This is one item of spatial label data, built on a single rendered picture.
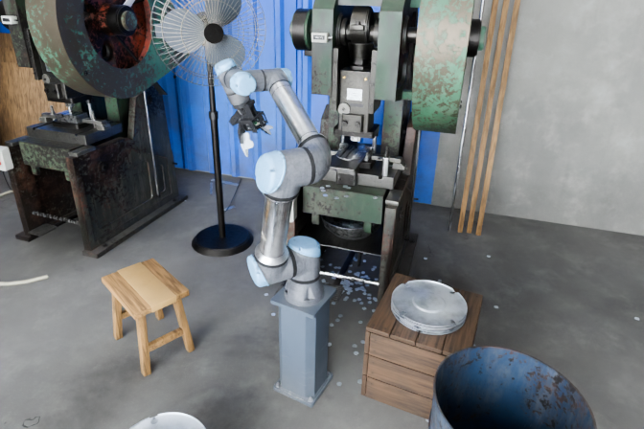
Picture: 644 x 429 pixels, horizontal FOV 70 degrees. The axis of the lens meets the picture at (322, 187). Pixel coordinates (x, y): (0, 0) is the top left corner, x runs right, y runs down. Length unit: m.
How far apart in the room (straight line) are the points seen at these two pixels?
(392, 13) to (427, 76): 0.38
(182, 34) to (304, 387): 1.75
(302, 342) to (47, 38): 1.81
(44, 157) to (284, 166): 2.06
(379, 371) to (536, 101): 2.16
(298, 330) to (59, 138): 1.95
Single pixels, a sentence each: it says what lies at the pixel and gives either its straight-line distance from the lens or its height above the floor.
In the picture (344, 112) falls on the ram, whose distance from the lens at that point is 2.19.
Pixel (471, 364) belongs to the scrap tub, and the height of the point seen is 0.41.
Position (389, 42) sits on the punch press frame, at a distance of 2.06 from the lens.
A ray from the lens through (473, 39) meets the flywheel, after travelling 2.08.
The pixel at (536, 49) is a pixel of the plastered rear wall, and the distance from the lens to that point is 3.34.
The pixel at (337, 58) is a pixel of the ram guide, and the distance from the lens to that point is 2.13.
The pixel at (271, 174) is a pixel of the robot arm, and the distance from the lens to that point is 1.29.
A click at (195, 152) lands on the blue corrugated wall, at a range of 4.12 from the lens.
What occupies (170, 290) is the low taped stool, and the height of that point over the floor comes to 0.33.
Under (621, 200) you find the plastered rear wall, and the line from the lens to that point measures 3.72.
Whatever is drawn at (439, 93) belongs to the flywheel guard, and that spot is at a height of 1.16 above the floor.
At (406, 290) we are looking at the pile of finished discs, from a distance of 1.96.
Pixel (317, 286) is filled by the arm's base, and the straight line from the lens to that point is 1.72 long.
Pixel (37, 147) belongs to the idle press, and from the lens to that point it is 3.15.
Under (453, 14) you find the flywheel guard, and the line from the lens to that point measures 1.76.
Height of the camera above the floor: 1.52
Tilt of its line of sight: 24 degrees down
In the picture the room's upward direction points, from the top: 1 degrees clockwise
